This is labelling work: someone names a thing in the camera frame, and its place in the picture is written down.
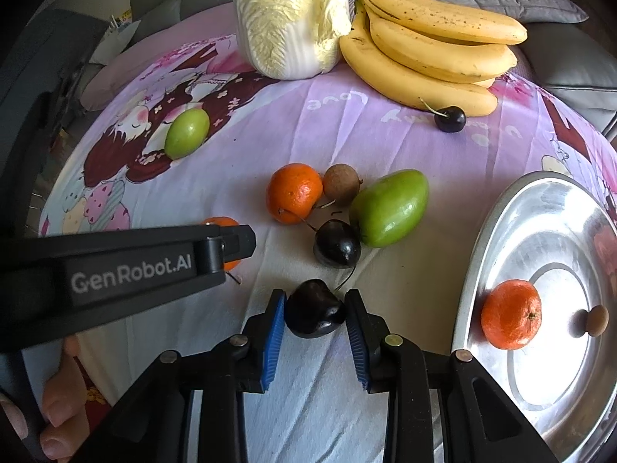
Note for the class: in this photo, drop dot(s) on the round metal plate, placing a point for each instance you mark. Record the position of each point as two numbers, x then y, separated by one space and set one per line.
554 231

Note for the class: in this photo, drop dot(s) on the yellow banana bunch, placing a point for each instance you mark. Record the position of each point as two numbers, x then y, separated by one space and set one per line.
434 53

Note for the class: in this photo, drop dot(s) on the purple printed blanket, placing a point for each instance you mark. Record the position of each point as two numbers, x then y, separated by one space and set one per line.
289 120

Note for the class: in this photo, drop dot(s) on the napa cabbage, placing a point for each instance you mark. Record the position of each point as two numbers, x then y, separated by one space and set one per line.
289 19

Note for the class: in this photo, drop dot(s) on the large green jujube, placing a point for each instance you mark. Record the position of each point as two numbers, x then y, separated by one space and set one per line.
390 210

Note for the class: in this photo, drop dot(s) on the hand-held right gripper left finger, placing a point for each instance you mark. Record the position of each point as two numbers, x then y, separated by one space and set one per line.
272 342

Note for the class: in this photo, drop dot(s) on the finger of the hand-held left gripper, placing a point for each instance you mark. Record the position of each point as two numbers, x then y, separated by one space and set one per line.
236 246

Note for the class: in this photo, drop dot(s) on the green mango at left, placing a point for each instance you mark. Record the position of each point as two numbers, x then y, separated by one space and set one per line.
187 132

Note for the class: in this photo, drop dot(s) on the brown longan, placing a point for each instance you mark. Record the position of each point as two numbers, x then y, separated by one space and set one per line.
340 181
597 320

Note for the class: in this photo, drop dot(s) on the dark cherry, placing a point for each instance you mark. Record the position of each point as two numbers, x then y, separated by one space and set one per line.
450 119
337 246
313 311

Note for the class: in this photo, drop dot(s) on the person's left hand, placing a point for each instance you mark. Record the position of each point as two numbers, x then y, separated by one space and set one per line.
65 395

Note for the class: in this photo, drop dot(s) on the grey fabric pillow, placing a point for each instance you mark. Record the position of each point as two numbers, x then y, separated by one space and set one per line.
520 5

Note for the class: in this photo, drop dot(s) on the mandarin orange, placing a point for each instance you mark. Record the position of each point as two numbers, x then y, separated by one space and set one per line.
511 316
221 222
294 193

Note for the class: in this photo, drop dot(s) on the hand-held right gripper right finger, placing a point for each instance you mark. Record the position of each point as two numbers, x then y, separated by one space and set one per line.
359 342

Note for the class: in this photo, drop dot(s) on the grey leather sofa cushion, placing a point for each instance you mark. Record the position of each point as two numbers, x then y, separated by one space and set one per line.
578 67

